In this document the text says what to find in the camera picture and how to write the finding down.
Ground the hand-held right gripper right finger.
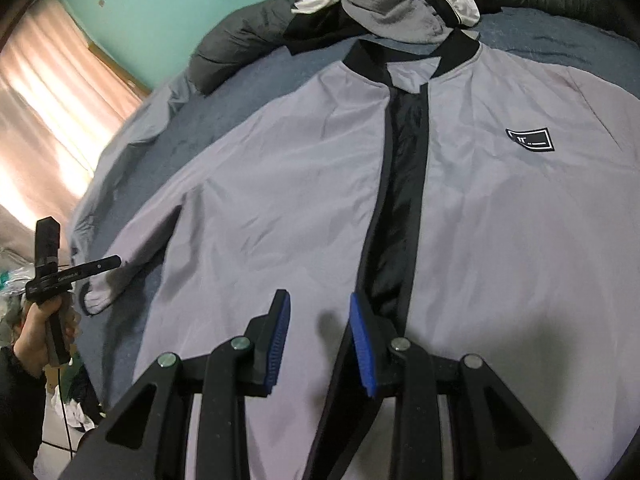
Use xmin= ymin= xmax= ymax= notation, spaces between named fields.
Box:
xmin=349 ymin=292 xmax=588 ymax=480

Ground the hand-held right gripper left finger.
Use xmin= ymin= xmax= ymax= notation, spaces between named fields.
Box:
xmin=60 ymin=289 xmax=292 ymax=480

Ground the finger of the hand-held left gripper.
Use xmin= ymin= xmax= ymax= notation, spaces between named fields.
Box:
xmin=75 ymin=255 xmax=122 ymax=281

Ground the grey jacket with black trim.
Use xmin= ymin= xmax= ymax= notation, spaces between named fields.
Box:
xmin=82 ymin=27 xmax=640 ymax=480

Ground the person's left forearm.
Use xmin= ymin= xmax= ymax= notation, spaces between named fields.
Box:
xmin=0 ymin=347 xmax=48 ymax=466

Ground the person's left hand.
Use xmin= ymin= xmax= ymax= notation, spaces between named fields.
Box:
xmin=12 ymin=295 xmax=81 ymax=378

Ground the light grey blanket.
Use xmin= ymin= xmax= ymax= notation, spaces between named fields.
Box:
xmin=67 ymin=72 xmax=201 ymax=261

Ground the white cloth on floor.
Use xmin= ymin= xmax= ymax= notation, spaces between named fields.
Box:
xmin=47 ymin=390 xmax=97 ymax=429

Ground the pink curtain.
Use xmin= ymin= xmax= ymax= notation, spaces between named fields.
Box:
xmin=0 ymin=0 xmax=146 ymax=261

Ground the blue patterned bed sheet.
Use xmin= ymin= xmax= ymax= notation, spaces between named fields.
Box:
xmin=65 ymin=7 xmax=640 ymax=411

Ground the dark grey quilt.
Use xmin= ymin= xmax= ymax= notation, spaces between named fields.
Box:
xmin=189 ymin=0 xmax=621 ymax=96

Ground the black garment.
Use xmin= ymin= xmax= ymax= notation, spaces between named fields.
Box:
xmin=282 ymin=0 xmax=501 ymax=56

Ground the black cable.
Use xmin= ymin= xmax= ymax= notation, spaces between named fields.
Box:
xmin=54 ymin=365 xmax=77 ymax=461

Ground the wooden window frame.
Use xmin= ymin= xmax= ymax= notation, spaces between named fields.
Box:
xmin=87 ymin=42 xmax=153 ymax=98

